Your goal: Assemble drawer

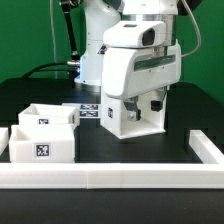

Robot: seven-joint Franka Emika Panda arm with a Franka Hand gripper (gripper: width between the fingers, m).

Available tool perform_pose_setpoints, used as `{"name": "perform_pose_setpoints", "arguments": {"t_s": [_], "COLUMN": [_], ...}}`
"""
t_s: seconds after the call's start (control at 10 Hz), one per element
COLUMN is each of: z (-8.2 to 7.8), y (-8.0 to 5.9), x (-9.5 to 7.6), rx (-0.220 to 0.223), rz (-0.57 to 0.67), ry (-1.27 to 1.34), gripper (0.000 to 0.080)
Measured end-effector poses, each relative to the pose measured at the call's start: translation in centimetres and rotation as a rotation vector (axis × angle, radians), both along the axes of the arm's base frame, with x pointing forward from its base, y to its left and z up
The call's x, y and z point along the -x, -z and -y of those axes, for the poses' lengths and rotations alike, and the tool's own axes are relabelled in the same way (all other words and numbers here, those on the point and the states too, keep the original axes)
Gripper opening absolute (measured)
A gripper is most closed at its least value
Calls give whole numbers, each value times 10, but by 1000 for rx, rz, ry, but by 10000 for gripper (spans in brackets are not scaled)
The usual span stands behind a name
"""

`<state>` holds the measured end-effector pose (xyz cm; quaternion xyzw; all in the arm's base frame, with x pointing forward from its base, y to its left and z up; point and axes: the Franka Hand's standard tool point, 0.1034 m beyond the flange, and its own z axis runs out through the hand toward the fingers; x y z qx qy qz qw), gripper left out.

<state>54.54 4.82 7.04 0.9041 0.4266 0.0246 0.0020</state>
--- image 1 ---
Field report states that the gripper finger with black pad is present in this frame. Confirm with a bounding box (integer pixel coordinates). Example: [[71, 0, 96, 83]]
[[150, 87, 168, 112], [124, 97, 141, 121]]

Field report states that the white front fence rail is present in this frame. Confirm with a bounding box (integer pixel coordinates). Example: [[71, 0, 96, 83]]
[[0, 163, 224, 189]]

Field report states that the white left fence rail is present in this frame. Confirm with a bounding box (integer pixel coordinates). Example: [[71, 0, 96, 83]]
[[0, 127, 9, 155]]

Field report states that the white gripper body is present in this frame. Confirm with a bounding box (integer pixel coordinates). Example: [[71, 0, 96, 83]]
[[102, 43, 181, 100]]

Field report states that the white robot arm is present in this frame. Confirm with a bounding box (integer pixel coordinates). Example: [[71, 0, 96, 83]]
[[101, 0, 202, 120]]

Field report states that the white fence rail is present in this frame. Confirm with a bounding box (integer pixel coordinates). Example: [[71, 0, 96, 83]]
[[0, 163, 224, 189], [0, 127, 9, 155], [189, 130, 224, 165]]

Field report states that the thin white cable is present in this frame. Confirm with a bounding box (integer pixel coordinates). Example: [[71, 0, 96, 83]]
[[49, 0, 58, 80]]

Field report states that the white marker base plate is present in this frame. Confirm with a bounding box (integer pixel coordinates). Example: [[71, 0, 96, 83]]
[[63, 103, 101, 119]]

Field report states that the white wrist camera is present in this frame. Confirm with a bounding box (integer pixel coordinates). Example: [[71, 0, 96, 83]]
[[103, 21, 166, 48]]

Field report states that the white rear drawer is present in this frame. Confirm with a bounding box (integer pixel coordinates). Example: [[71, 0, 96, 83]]
[[18, 104, 80, 126]]

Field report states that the white right fence rail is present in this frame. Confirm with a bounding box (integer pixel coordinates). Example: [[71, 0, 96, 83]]
[[189, 130, 224, 165]]

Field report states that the black cable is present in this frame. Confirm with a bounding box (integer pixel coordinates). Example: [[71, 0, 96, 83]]
[[21, 61, 81, 80]]

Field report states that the white drawer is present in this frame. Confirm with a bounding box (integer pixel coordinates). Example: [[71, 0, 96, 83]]
[[18, 104, 80, 126], [9, 124, 75, 163]]

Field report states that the grey cable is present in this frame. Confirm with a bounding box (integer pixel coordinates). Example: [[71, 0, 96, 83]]
[[179, 0, 203, 58]]

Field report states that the white front drawer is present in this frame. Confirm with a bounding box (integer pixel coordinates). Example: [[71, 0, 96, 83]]
[[9, 124, 75, 163]]

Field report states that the white drawer cabinet box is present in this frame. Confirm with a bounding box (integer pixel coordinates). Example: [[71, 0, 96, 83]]
[[100, 91, 166, 139]]

